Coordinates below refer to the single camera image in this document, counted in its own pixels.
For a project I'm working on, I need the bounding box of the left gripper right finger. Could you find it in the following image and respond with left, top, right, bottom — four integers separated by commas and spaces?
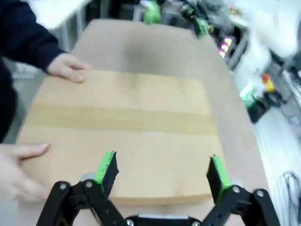
199, 154, 280, 226

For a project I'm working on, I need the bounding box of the green plastic item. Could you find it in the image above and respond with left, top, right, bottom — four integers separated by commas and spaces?
143, 0, 162, 24

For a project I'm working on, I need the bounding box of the person's right hand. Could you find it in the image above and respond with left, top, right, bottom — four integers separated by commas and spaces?
0, 143, 51, 202

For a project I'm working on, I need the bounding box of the red yellow emergency stop button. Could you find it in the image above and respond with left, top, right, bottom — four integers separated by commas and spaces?
261, 72, 276, 93

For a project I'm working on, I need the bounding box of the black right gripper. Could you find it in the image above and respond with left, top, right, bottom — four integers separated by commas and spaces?
180, 3, 209, 40

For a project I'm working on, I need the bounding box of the person's left hand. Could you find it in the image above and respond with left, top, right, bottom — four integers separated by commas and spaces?
47, 53, 91, 83

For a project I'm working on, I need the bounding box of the person's left forearm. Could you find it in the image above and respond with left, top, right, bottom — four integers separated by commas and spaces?
0, 0, 67, 74

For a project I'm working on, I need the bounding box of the brown cardboard shipping box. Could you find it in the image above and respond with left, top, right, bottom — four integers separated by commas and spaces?
16, 69, 228, 205

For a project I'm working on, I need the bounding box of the white side table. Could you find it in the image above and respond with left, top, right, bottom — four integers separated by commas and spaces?
35, 0, 93, 54

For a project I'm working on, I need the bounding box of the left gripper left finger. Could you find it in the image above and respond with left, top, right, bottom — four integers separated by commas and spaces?
37, 150, 127, 226

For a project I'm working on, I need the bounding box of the person in black sweater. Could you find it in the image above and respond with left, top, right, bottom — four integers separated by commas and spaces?
0, 57, 19, 143

